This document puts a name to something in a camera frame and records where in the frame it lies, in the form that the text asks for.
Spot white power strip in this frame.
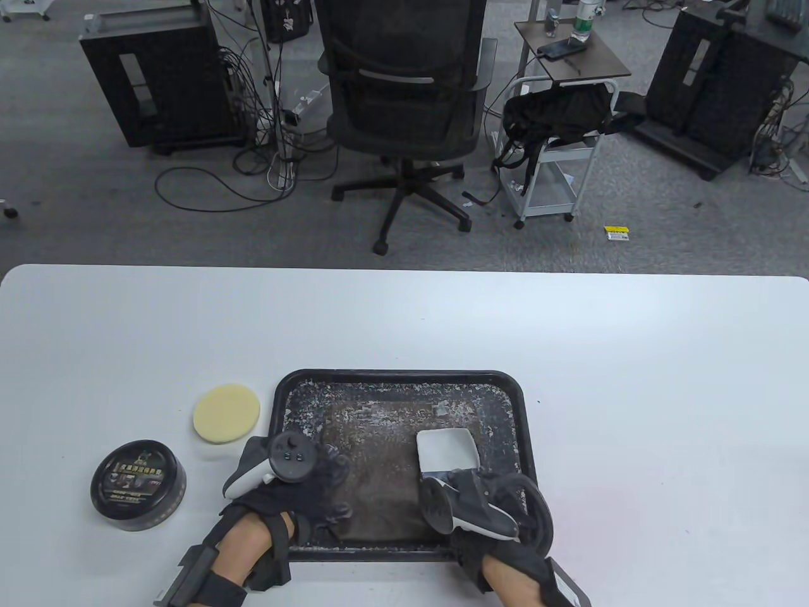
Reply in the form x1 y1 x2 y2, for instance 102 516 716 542
269 155 298 190

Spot black plastic tray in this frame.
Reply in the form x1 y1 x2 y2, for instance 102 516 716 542
271 370 539 563

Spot person's left forearm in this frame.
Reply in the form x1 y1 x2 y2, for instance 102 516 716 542
155 509 298 607

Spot black wrist camera unit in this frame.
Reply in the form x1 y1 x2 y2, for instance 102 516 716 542
155 547 219 607
544 556 592 607

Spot black white hand controller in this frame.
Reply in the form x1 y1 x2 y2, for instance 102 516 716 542
420 471 554 543
222 432 318 500

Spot white desk leg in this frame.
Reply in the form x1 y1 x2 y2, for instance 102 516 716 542
250 0 285 165

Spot brown leather bag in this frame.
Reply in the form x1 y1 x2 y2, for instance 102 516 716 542
324 402 481 544

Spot white wheeled base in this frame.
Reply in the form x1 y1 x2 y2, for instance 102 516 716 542
0 0 51 23

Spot white rolling cart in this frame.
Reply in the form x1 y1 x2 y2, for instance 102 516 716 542
499 76 619 230

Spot black pouch white print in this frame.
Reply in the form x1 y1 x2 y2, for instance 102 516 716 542
259 0 313 44

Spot yellow round sponge pad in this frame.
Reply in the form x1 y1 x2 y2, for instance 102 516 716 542
192 383 262 446

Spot black wheeled cabinet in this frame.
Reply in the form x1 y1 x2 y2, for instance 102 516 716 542
79 0 244 156
635 0 809 181

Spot brown side table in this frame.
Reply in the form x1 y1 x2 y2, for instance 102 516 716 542
514 19 631 83

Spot black leather care cream tin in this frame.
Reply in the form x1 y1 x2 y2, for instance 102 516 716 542
90 439 188 532

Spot tangled cable bundle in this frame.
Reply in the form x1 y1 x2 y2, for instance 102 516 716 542
749 76 809 190

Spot black looped floor cable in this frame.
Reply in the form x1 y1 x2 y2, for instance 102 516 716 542
155 166 298 212

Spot black mesh office chair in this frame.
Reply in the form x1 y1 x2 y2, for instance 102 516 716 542
316 0 498 255

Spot clear bottle green label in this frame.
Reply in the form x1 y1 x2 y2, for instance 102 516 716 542
572 0 600 44

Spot black backpack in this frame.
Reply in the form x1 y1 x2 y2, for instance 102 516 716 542
492 84 647 193

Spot black smartphone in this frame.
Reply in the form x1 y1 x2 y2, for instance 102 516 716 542
538 39 588 61

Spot person's right hand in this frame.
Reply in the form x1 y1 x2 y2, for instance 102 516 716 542
442 531 557 592

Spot black cable bundle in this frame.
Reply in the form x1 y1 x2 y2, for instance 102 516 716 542
209 0 282 175

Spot person's right forearm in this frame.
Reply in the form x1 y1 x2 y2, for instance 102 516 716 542
480 550 592 607

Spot person's left hand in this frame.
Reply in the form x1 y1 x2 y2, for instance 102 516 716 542
220 435 353 544

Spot white grey cloth swatch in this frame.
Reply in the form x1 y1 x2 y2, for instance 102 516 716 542
416 428 479 481

